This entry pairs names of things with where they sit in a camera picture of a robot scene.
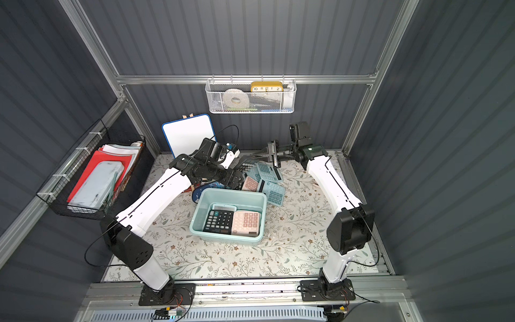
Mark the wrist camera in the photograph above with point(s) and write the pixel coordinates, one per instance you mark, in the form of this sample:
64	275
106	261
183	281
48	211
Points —
214	153
300	134

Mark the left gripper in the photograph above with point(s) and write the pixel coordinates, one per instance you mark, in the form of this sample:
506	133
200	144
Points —
235	178

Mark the grey document case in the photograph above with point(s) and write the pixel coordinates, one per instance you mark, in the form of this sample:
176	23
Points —
96	188

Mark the white tape roll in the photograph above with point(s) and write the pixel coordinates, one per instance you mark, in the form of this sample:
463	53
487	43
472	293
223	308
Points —
235	99

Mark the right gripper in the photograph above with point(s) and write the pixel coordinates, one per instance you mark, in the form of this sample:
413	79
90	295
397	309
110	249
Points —
273	152

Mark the red folder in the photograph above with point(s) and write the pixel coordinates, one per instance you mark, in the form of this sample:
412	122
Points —
100	156

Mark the mint green storage box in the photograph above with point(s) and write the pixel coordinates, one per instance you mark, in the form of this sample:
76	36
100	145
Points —
229	200

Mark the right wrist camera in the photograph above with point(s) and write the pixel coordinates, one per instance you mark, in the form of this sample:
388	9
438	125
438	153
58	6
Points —
300	134

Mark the white mesh wall basket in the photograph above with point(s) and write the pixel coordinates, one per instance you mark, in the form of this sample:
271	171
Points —
260	103

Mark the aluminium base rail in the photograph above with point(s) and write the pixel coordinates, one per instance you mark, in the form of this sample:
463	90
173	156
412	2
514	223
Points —
247	292

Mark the blue framed whiteboard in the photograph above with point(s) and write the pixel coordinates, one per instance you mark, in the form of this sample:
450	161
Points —
185	135

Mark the black calculator front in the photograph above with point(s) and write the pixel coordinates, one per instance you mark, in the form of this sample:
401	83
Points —
219	221

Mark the teal calculator far back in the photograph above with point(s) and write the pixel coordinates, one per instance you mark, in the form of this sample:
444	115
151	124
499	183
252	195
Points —
265	172

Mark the black wire wall basket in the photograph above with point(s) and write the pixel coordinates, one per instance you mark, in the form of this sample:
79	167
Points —
57	188

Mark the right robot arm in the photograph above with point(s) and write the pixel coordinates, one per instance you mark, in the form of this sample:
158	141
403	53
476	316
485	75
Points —
348	231

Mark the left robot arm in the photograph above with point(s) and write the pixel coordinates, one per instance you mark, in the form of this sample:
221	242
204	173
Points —
124	234

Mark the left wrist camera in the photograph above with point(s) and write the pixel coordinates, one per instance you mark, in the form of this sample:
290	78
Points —
214	153

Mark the yellow clock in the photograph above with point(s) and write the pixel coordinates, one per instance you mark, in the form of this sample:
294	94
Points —
267	87

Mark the small pink calculator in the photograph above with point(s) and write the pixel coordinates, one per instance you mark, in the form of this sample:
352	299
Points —
250	185

